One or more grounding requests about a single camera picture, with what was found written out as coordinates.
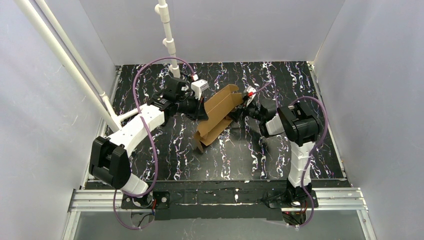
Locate brown cardboard box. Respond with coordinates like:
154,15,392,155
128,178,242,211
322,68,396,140
193,84,243,153

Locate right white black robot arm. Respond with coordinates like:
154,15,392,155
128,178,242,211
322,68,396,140
228,99,321,204

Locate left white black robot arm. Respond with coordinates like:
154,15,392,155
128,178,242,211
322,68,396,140
88,77,209,198

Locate black pliers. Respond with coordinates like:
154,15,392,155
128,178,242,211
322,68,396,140
181,73,194,83

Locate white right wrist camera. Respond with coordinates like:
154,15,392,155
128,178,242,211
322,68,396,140
242,85,257,100

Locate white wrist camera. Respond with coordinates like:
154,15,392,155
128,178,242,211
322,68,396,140
242,85,257,100
190,74,209,100

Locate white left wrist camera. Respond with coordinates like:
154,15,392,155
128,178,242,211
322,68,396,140
190,74,209,100

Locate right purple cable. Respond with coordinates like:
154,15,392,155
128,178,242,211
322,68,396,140
255,81,329,229

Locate purple cable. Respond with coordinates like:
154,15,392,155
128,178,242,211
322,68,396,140
112,56,198,231
255,81,329,229

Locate white PVC pipe frame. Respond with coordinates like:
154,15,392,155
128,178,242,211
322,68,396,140
14,0,185,136

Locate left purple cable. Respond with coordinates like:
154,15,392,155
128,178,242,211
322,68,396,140
112,56,198,231

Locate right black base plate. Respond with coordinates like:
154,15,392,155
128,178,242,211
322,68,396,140
260,188,319,209

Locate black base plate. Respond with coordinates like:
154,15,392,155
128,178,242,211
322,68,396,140
121,191,171,210
260,188,319,209

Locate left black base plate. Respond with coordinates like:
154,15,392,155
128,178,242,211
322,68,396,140
121,191,171,210

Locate aluminium rail frame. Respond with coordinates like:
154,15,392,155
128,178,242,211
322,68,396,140
61,61,379,240

